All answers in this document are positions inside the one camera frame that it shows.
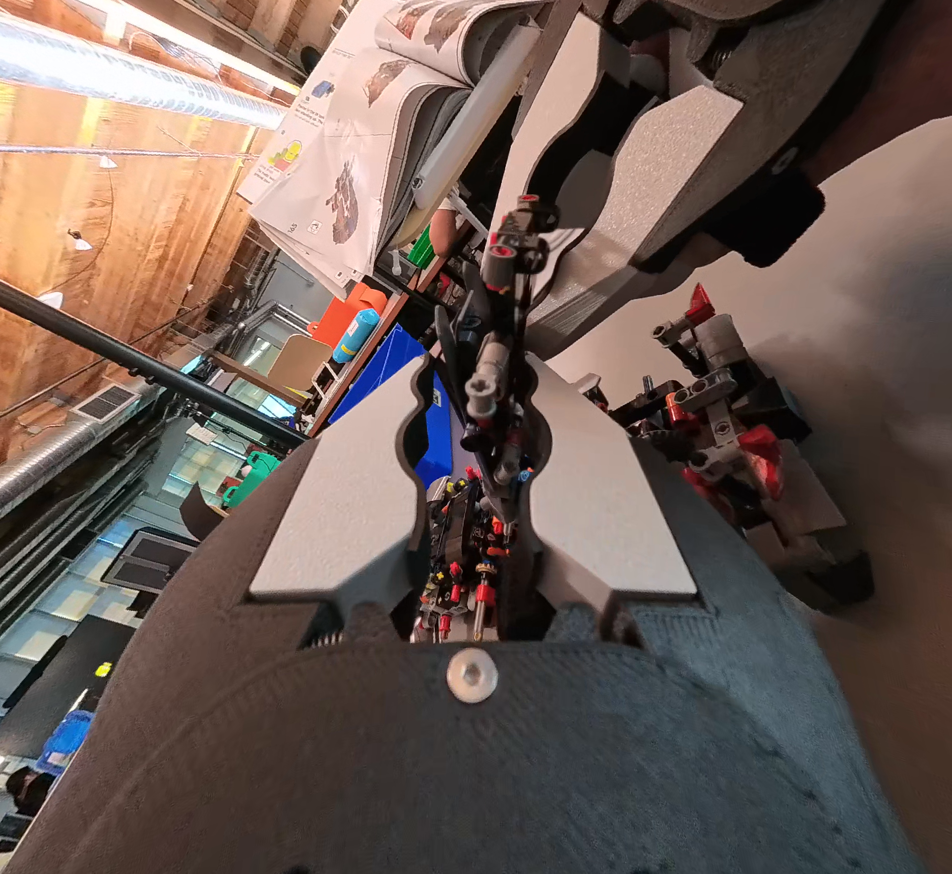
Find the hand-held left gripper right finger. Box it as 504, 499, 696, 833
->
521, 353, 699, 615

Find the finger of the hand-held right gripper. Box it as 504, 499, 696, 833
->
530, 87, 747, 362
485, 11, 659, 254

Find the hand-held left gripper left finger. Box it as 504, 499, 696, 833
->
247, 353, 436, 615

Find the large grey lego model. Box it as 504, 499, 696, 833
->
413, 283, 876, 643

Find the small black lego assembly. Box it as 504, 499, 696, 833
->
435, 193, 562, 544

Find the person's right forearm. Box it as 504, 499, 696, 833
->
811, 0, 952, 183

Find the white book stand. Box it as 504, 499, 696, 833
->
372, 19, 545, 280

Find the blue storage bin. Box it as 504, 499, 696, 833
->
327, 324, 456, 492

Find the wooden chair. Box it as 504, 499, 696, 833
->
264, 333, 336, 399

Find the blue yellow canister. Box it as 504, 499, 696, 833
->
332, 307, 382, 365

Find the orange case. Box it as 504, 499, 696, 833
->
308, 283, 388, 347

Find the open instruction booklet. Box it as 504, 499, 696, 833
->
237, 0, 599, 289

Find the black stand pole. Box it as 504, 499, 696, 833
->
0, 281, 308, 449

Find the black monitor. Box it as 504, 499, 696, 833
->
0, 617, 142, 741

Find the blue crate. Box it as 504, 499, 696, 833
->
37, 710, 96, 778

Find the silver air duct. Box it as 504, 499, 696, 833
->
0, 383, 161, 518

